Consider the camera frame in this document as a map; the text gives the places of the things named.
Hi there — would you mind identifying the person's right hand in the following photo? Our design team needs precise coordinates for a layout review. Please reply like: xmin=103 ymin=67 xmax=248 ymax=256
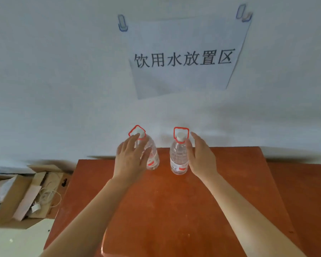
xmin=186 ymin=131 xmax=219 ymax=180

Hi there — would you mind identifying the person's left hand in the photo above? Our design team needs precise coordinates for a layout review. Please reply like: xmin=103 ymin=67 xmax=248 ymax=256
xmin=113 ymin=133 xmax=152 ymax=185

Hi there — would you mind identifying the red-handled medium water bottle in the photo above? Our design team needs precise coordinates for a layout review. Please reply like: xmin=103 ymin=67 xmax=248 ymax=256
xmin=170 ymin=126 xmax=190 ymax=175
xmin=128 ymin=125 xmax=160 ymax=170

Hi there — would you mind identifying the orange wooden cabinet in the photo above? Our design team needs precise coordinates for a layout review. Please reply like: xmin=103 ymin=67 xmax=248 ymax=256
xmin=44 ymin=146 xmax=321 ymax=257

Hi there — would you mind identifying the person's left forearm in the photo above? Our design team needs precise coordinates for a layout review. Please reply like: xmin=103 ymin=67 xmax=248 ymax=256
xmin=40 ymin=178 xmax=136 ymax=257

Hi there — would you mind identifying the person's right forearm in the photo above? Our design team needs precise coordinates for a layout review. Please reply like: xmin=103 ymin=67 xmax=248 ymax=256
xmin=202 ymin=172 xmax=307 ymax=257

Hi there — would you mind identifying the white paper sign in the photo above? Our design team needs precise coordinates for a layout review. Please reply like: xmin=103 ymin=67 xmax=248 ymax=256
xmin=126 ymin=16 xmax=253 ymax=100

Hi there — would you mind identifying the transparent adhesive clip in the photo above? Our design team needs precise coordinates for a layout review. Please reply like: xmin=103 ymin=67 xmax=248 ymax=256
xmin=117 ymin=14 xmax=128 ymax=32
xmin=235 ymin=4 xmax=254 ymax=22

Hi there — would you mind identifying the white charger cable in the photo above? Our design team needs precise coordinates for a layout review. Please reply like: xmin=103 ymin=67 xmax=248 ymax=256
xmin=31 ymin=186 xmax=62 ymax=212

